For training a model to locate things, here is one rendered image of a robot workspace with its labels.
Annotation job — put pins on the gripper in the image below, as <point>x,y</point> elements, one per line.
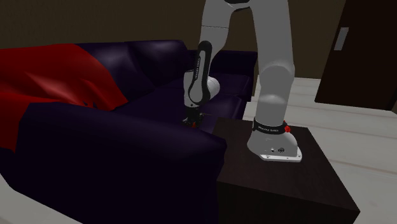
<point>193,115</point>

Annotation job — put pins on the dark purple sofa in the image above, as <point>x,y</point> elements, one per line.
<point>124,149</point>

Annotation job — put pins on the red blanket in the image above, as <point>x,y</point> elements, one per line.
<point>46,74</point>

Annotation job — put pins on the dark robot stand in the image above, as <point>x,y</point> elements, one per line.
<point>279,180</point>

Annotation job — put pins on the dark brown door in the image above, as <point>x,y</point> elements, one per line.
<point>359,68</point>

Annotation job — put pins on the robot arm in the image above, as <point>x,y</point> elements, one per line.
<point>274,77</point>

